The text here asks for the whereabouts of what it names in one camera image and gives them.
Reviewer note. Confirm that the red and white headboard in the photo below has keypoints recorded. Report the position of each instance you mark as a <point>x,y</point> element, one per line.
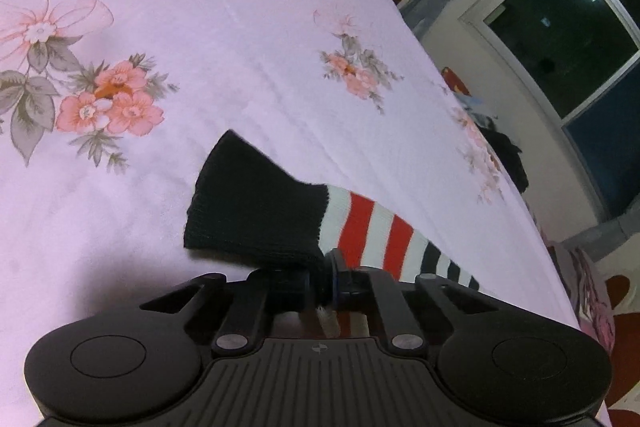
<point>625,337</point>

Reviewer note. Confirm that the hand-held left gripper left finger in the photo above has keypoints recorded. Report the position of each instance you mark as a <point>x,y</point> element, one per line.
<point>288,289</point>

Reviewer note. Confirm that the pink floral bed sheet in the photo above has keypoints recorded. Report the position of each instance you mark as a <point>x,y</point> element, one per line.
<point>210,57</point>

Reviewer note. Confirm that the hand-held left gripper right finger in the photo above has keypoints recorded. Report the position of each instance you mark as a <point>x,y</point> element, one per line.
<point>350,281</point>

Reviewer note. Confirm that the black white red striped sock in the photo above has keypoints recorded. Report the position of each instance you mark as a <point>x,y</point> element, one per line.
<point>260,212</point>

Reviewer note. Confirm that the white and red clothes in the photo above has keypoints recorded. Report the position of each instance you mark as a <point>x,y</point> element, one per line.
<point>462,89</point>

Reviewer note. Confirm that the pink folded clothes stack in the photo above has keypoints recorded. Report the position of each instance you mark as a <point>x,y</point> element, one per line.
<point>587,292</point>

